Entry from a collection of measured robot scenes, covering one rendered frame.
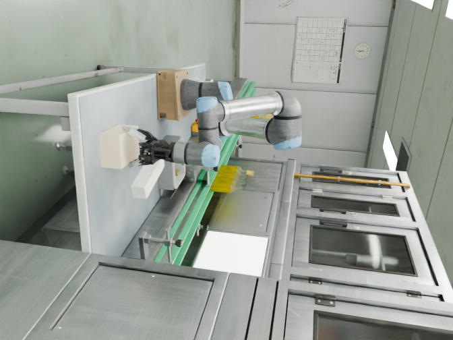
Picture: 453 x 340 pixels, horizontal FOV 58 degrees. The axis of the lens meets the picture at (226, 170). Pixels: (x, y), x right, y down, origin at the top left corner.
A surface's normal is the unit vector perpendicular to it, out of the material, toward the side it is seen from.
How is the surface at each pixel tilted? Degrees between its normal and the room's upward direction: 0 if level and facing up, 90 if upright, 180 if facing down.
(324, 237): 90
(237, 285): 90
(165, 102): 90
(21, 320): 90
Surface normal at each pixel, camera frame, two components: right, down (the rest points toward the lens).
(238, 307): 0.00, -0.89
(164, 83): -0.20, 0.30
